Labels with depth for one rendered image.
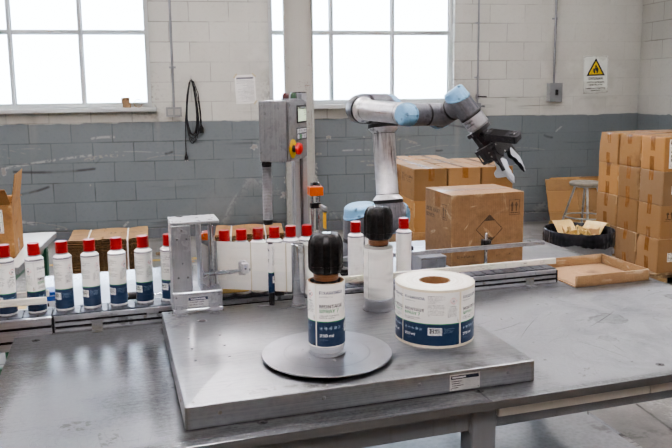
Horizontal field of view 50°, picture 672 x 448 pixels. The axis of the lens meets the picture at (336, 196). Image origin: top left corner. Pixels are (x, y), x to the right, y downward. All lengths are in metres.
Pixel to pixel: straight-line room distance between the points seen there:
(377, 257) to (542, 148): 6.56
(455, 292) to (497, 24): 6.64
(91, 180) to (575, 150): 5.28
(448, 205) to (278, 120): 0.79
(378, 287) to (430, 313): 0.31
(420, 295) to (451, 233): 0.94
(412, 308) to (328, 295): 0.24
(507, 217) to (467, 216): 0.17
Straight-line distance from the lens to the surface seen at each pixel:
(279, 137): 2.25
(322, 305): 1.68
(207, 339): 1.91
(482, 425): 1.73
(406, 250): 2.40
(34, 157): 7.86
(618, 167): 6.19
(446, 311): 1.80
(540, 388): 1.77
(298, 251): 2.09
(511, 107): 8.33
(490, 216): 2.77
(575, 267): 2.89
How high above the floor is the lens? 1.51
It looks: 8 degrees down
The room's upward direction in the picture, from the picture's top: 1 degrees counter-clockwise
